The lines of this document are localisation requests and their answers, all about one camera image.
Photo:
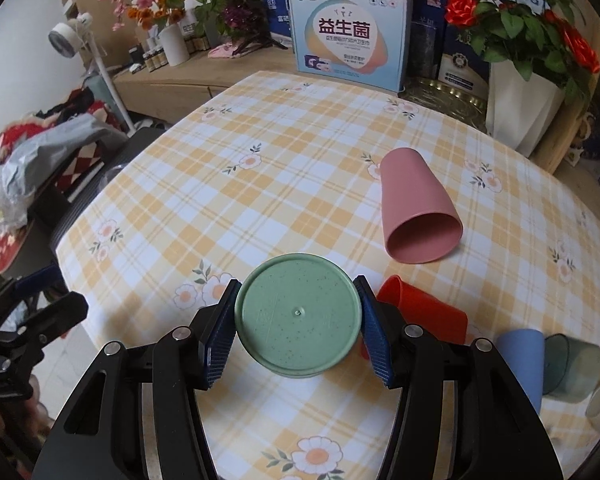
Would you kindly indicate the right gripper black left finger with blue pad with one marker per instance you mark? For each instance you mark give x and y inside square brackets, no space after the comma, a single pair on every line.
[99,431]

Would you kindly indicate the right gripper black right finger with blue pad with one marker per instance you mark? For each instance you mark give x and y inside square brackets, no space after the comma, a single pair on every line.
[497,433]

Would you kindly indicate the green speckled cup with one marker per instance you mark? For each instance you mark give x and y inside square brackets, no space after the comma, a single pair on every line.
[298,315]

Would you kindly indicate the blue plastic cup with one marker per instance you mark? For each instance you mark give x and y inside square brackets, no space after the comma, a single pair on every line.
[523,350]

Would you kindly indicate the red plastic cup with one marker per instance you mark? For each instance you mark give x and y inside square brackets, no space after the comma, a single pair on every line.
[399,303]

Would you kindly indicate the transparent teal cup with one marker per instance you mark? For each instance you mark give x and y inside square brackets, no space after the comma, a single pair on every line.
[571,368]

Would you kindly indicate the pink plastic cup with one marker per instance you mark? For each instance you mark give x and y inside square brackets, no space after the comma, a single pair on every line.
[419,219]

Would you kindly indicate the red checkered cloth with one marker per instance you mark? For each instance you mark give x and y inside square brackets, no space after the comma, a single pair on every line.
[80,101]

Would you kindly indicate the yellow plaid floral tablecloth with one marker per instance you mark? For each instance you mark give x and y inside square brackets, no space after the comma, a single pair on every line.
[282,163]

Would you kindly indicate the grey plastic bag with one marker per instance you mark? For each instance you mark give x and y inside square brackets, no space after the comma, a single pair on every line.
[34,161]

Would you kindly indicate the white faceted vase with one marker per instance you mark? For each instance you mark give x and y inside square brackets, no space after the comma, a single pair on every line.
[519,112]

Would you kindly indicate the green glass tray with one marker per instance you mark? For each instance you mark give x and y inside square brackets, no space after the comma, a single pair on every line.
[445,99]

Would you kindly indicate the low wooden cabinet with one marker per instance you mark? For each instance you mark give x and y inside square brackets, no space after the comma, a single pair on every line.
[171,93]

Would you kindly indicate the white cylindrical vase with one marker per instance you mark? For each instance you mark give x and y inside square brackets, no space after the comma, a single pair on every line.
[173,44]

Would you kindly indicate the white standing fan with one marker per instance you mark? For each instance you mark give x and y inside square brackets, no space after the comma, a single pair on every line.
[75,37]

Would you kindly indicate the blue probiotic box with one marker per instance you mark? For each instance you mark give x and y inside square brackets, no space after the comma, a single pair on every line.
[362,41]

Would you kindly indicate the red rose bouquet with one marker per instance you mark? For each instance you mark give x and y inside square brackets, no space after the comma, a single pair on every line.
[539,37]

